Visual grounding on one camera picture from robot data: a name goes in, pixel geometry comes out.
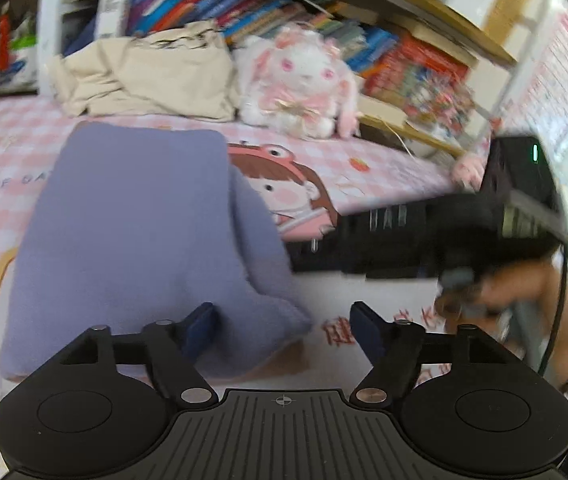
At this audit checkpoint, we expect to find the white and pink bunny plush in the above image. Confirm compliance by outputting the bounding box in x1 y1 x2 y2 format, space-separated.
234 25 362 140

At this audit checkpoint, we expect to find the person's right forearm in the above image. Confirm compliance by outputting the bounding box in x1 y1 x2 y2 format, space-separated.
509 280 568 396

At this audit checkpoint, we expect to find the cream cloth garment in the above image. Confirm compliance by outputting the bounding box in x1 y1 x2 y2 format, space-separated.
46 21 245 122

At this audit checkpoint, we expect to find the black cable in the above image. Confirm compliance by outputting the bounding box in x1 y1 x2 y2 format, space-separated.
539 240 568 378

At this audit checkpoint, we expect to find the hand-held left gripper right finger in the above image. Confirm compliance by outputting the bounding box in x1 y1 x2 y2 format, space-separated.
349 301 520 406

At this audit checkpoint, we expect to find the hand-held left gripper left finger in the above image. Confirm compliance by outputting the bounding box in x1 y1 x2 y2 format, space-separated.
56 302 217 406

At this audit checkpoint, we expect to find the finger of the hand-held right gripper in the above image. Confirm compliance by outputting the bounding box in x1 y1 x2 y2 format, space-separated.
284 239 441 282
338 200 437 250

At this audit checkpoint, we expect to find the person's right hand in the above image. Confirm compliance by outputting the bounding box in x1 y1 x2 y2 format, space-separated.
433 259 566 321

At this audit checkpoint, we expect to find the wooden bookshelf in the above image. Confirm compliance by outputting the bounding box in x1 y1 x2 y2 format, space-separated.
309 0 525 161

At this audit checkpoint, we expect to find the row of colourful books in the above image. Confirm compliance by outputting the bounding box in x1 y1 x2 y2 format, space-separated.
63 0 400 77

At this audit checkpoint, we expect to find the stack of red boxes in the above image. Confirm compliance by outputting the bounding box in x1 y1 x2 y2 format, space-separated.
363 35 476 133

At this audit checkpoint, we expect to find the purple and brown sweater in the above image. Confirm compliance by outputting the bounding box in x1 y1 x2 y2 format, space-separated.
0 121 316 382

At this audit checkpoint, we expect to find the white printed box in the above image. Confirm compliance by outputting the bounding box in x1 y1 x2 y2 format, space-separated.
96 0 132 40

